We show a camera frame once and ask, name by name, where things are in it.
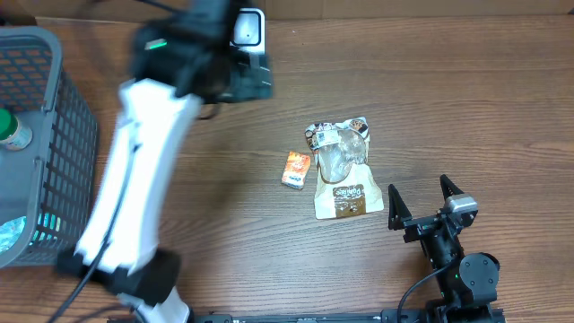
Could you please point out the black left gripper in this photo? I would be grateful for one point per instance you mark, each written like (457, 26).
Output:
(242, 85)

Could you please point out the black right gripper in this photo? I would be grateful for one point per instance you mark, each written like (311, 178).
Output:
(417, 227)

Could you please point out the brown white snack pouch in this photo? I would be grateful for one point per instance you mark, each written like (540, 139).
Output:
(345, 182)

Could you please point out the orange Kleenex tissue pack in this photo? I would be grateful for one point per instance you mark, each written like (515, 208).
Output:
(295, 170)

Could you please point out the green lid jar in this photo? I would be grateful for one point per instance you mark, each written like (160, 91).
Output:
(15, 135)

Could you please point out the teal wet wipes pack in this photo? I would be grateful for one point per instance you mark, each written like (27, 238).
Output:
(10, 232)

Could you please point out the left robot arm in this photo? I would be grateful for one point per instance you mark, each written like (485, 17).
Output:
(119, 247)

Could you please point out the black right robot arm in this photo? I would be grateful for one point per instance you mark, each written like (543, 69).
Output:
(467, 283)

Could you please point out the white barcode scanner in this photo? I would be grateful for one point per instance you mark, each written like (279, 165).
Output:
(249, 31)

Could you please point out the grey plastic mesh basket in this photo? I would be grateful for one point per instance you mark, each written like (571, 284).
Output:
(46, 187)

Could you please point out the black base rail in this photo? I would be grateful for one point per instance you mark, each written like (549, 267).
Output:
(314, 318)

